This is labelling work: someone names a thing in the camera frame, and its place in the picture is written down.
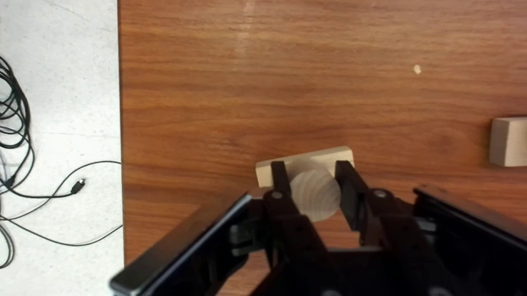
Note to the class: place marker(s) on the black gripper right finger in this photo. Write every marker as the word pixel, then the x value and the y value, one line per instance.
pixel 376 214

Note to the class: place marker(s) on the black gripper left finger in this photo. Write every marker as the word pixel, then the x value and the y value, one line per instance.
pixel 292 235

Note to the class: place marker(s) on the wooden cylinder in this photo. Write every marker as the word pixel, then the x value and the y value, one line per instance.
pixel 316 194

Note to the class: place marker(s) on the flat wooden block under cylinder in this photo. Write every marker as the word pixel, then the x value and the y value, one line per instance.
pixel 303 161

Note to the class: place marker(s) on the flat wooden block under cube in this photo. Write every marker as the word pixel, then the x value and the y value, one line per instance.
pixel 507 145

